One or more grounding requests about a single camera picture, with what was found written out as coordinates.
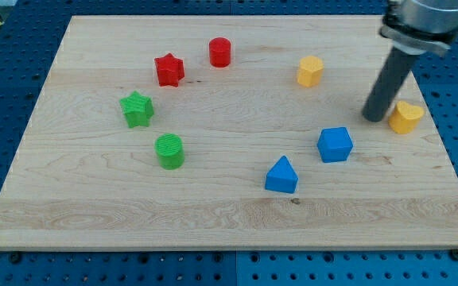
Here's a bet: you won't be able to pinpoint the yellow heart block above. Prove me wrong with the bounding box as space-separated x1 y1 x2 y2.
388 101 425 134

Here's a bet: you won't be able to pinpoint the green cylinder block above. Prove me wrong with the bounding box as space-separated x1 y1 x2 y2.
154 133 184 170

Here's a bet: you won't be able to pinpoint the red star block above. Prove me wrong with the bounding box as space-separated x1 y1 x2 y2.
154 53 184 87

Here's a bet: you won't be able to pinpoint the light wooden board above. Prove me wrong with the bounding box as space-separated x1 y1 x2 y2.
0 15 458 252

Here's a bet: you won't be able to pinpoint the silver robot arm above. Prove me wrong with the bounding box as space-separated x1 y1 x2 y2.
362 0 458 122

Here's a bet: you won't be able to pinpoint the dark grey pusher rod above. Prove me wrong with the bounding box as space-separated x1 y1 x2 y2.
362 47 418 122

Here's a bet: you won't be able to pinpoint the blue cube block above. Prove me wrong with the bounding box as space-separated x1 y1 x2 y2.
317 126 353 163

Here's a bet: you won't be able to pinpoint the yellow hexagon block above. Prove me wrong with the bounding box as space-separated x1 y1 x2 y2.
297 56 324 87

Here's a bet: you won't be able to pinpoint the green star block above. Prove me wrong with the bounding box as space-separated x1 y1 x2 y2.
119 91 154 128

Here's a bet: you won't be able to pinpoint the blue triangular prism block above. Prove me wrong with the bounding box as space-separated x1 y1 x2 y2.
265 156 298 194

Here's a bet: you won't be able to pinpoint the red cylinder block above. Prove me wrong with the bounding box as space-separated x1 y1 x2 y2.
208 37 231 68

